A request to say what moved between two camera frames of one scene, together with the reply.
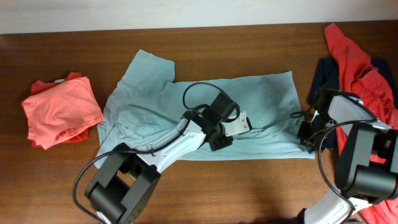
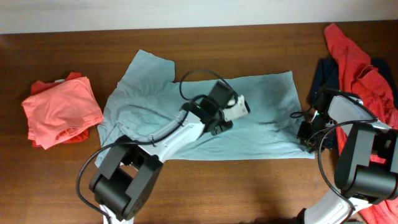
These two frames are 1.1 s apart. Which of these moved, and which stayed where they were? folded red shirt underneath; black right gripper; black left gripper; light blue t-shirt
Moved: black left gripper
Stayed: light blue t-shirt; black right gripper; folded red shirt underneath
